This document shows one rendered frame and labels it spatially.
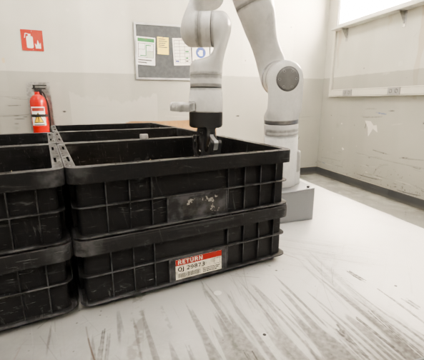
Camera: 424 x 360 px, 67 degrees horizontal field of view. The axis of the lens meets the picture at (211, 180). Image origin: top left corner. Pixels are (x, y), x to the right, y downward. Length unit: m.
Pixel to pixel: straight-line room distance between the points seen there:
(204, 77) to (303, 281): 0.45
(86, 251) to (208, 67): 0.43
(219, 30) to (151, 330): 0.56
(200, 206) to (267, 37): 0.51
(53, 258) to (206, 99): 0.42
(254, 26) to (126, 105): 3.13
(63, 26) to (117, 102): 0.90
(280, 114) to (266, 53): 0.17
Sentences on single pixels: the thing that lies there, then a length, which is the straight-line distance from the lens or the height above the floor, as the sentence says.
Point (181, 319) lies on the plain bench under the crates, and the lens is 0.53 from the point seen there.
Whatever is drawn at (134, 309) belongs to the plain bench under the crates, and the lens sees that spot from 0.56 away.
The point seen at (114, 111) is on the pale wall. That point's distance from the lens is 3.90.
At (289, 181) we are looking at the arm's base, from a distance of 0.90.
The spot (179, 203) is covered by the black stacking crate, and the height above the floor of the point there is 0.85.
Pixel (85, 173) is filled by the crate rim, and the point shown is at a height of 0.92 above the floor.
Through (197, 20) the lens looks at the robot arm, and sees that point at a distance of 0.72.
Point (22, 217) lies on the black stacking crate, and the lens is 0.50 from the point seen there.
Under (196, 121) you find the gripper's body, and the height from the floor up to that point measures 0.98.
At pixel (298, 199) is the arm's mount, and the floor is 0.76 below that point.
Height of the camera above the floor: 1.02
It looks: 14 degrees down
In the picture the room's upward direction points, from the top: straight up
